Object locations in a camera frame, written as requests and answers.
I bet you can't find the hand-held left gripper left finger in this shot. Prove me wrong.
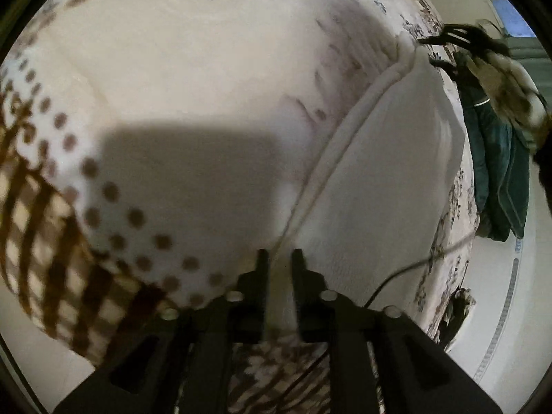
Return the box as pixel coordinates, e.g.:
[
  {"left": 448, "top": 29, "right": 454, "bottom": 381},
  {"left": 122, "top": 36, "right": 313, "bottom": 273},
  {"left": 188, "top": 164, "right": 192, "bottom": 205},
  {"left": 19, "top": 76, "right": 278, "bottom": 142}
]
[{"left": 52, "top": 248, "right": 271, "bottom": 414}]

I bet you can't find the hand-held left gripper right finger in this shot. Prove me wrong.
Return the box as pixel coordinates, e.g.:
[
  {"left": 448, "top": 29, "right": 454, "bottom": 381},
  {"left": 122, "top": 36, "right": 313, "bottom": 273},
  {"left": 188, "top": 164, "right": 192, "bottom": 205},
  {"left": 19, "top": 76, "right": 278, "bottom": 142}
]
[{"left": 291, "top": 248, "right": 502, "bottom": 414}]

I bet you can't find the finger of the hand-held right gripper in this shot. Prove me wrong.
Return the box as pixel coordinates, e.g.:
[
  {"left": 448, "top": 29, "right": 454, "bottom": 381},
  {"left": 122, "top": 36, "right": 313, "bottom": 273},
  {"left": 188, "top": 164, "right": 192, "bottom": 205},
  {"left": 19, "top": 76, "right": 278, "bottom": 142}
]
[
  {"left": 430, "top": 59, "right": 461, "bottom": 79},
  {"left": 417, "top": 23, "right": 477, "bottom": 48}
]

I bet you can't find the white cloth garment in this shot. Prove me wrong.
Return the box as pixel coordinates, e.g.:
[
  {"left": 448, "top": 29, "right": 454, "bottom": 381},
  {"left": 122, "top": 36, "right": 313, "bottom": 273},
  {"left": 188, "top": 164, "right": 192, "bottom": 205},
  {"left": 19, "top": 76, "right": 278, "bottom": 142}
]
[{"left": 265, "top": 45, "right": 472, "bottom": 342}]

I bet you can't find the window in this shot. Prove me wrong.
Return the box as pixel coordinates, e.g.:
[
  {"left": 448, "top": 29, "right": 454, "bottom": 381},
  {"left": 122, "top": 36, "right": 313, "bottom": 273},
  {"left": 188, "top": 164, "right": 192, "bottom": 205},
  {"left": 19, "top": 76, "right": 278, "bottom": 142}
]
[{"left": 473, "top": 0, "right": 539, "bottom": 40}]

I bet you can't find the dark green garment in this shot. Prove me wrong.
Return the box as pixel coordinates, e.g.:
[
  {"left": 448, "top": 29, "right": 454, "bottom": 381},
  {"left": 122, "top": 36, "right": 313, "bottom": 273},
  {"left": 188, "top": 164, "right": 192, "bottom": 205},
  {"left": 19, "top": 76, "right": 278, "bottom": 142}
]
[{"left": 455, "top": 49, "right": 532, "bottom": 242}]

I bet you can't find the floral bedsheet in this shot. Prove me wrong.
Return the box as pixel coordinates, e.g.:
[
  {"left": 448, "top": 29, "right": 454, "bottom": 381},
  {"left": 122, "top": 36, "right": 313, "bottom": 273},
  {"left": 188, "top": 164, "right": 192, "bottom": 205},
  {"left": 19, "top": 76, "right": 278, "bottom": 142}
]
[{"left": 226, "top": 0, "right": 480, "bottom": 414}]

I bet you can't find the cream patterned fleece blanket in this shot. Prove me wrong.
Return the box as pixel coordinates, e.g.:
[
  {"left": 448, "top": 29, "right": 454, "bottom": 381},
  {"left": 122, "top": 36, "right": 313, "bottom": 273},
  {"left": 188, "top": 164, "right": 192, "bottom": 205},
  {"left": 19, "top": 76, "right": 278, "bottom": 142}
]
[{"left": 0, "top": 0, "right": 421, "bottom": 367}]

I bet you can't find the thin black cable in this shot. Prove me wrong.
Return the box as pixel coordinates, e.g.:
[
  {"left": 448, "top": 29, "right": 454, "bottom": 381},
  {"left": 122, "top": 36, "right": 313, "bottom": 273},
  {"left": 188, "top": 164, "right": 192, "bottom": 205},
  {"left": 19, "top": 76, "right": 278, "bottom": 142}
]
[{"left": 278, "top": 235, "right": 475, "bottom": 414}]

